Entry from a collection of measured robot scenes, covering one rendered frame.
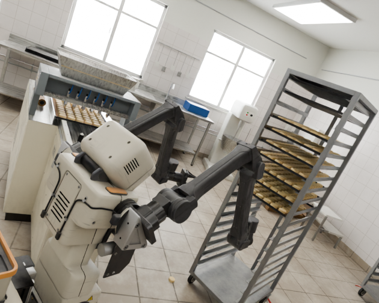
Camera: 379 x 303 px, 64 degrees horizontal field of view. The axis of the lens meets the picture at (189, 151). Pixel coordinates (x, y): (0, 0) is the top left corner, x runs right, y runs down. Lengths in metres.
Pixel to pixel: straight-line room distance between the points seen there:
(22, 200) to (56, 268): 1.48
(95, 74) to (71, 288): 1.57
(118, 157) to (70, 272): 0.42
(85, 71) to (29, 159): 0.74
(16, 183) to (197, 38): 4.14
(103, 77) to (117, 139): 1.40
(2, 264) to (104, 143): 0.43
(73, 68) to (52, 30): 3.31
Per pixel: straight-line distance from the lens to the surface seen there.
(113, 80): 2.36
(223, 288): 2.60
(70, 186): 1.01
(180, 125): 1.44
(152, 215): 0.91
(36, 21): 5.63
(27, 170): 2.50
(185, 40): 5.71
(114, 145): 0.97
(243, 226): 1.34
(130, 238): 0.90
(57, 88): 2.37
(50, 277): 1.23
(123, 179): 0.96
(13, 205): 2.65
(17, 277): 1.13
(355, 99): 2.00
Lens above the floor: 1.58
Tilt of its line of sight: 14 degrees down
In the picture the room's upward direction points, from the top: 23 degrees clockwise
